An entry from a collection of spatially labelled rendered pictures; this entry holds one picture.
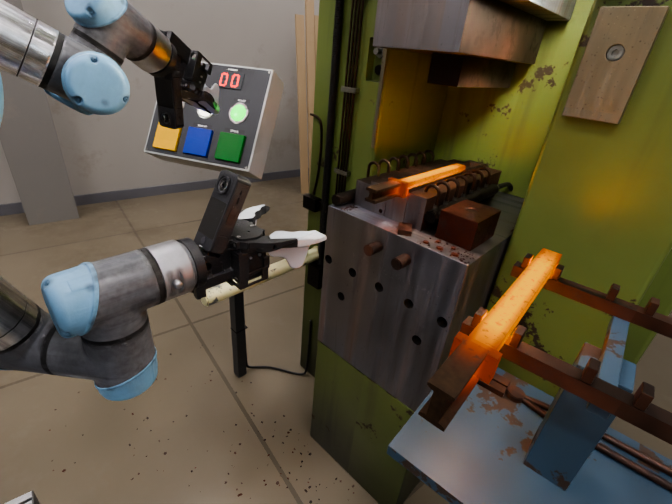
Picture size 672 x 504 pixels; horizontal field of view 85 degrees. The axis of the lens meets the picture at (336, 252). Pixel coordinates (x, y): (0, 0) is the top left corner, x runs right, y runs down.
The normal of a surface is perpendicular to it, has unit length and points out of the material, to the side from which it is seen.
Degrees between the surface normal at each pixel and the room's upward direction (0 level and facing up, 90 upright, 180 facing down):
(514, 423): 0
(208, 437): 0
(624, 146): 90
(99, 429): 0
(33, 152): 90
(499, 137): 90
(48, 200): 90
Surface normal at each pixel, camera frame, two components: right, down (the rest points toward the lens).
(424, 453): 0.08, -0.88
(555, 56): -0.69, 0.29
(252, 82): -0.23, -0.07
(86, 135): 0.61, 0.42
